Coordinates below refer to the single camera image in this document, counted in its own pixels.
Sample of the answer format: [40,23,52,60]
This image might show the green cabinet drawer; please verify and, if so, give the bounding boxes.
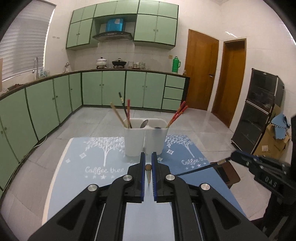
[166,75,186,88]
[162,98,182,109]
[164,87,184,100]

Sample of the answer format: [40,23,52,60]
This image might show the black wok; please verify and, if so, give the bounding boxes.
[112,58,127,68]

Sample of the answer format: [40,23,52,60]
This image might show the cardboard box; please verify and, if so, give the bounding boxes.
[253,104,292,160]

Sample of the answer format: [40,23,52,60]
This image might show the white cooking pot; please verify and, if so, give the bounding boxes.
[96,57,108,69]

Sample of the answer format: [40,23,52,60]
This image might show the black glass-door cabinet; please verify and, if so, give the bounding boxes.
[231,68,285,156]

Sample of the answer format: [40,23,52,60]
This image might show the plain wooden door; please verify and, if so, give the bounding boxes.
[211,38,247,128]

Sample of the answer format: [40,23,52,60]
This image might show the green kitchen cabinets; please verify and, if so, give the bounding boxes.
[0,71,190,197]
[66,0,179,50]

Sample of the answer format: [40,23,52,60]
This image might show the brown wooden stool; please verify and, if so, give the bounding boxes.
[215,160,241,189]

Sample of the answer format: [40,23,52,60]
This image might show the white window blind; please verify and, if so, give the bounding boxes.
[0,0,57,81]

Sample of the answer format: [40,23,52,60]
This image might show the green lower kitchen cabinets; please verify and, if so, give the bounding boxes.
[0,71,190,197]

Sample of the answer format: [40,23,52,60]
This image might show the white plastic utensil holder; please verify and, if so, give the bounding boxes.
[122,118,169,157]

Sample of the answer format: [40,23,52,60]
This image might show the blue cloth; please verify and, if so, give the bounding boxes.
[270,113,291,140]

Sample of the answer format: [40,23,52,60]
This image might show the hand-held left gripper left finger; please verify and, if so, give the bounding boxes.
[28,152,146,241]

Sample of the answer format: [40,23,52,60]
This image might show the green upper kitchen cabinets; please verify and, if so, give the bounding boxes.
[66,0,179,50]

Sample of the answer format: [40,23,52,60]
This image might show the plain beige bamboo chopstick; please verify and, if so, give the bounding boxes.
[110,102,127,128]

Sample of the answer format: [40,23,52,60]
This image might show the green thermos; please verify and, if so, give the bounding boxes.
[171,56,181,74]

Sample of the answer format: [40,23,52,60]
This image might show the black-handled wooden chopstick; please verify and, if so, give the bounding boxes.
[118,92,133,129]
[174,156,232,176]

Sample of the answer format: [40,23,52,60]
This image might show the chrome sink faucet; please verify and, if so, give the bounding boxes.
[33,57,40,80]

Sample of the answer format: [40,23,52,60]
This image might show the wooden door with handle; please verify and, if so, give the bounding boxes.
[185,29,219,111]

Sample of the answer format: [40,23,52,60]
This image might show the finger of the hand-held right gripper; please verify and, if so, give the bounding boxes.
[230,150,263,164]
[247,161,289,175]

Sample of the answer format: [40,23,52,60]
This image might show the light blue tree-print placemat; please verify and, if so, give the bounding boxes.
[42,136,176,241]

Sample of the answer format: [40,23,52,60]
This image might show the red patterned bamboo chopstick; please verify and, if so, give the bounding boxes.
[166,105,189,128]
[165,101,186,128]

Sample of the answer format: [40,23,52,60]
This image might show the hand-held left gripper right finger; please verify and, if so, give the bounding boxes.
[151,152,269,241]

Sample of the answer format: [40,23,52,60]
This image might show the range hood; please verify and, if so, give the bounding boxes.
[92,31,133,42]

